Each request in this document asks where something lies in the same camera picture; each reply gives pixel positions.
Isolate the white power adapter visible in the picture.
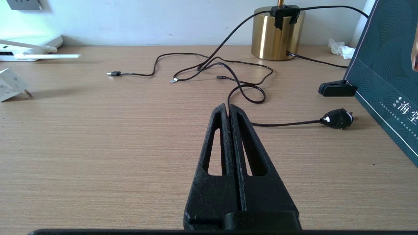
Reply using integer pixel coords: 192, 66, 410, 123
0, 68, 33, 102

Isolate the brass desk lamp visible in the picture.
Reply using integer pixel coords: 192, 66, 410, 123
251, 0, 306, 61

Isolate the black three-head charging cable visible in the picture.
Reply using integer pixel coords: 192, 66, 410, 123
106, 52, 274, 86

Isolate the white router with antennas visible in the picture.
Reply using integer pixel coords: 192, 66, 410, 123
0, 34, 81, 62

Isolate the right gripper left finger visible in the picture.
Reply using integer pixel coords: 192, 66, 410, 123
184, 103, 242, 229

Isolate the grey wall socket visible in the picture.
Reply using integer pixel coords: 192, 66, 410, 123
6, 0, 43, 10

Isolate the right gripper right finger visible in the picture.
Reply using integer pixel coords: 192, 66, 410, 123
229, 105, 299, 215

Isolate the crumpled white tissue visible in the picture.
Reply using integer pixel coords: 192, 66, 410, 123
328, 38, 356, 60

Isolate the black cable clip block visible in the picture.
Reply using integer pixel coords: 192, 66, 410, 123
270, 4, 301, 31

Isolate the black lamp power cable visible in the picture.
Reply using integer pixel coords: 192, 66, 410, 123
196, 5, 370, 130

